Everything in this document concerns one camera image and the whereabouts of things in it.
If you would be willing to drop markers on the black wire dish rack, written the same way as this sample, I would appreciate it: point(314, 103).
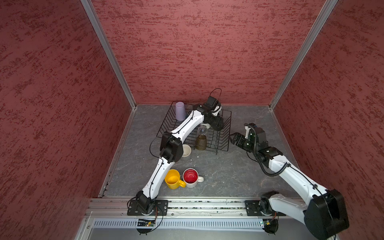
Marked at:
point(216, 140)

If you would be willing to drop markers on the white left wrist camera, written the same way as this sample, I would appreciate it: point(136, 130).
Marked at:
point(216, 110)

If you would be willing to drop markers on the aluminium front rail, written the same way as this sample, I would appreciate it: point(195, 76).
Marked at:
point(179, 207)

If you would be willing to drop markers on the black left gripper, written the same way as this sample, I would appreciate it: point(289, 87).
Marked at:
point(205, 121)

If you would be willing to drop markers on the white mug red inside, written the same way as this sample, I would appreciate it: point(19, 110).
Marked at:
point(191, 177)

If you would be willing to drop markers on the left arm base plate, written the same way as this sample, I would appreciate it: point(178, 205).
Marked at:
point(155, 207)

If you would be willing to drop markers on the right circuit board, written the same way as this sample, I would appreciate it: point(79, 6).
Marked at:
point(271, 226)

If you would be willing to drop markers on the olive green glass tumbler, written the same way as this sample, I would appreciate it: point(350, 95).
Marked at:
point(201, 143)

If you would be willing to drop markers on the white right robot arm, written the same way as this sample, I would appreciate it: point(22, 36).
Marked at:
point(322, 211)

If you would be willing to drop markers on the aluminium corner post right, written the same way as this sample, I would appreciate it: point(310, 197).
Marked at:
point(317, 26)

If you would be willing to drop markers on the clear plastic cup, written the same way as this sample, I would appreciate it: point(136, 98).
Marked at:
point(202, 130)

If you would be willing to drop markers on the left circuit board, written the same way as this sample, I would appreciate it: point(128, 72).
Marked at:
point(145, 226)

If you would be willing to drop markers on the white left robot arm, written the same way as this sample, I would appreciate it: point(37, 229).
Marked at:
point(171, 149)

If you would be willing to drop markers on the circuit board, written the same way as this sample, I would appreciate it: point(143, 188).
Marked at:
point(145, 226)
point(271, 226)

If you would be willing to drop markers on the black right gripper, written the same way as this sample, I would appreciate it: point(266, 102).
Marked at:
point(236, 135)

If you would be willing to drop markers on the black mug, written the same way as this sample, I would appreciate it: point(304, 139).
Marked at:
point(217, 123)

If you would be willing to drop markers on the aluminium corner post left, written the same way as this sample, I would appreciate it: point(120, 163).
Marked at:
point(97, 26)

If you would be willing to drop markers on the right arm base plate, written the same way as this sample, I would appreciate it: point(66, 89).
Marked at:
point(253, 207)

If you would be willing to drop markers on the aluminium corner post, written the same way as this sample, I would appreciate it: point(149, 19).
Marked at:
point(97, 26)
point(317, 26)

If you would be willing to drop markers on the white mug grey outside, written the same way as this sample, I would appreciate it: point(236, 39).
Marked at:
point(186, 151)

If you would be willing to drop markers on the lilac plastic cup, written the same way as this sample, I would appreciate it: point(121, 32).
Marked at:
point(180, 111)

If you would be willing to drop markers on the yellow mug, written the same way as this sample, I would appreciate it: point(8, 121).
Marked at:
point(173, 180)

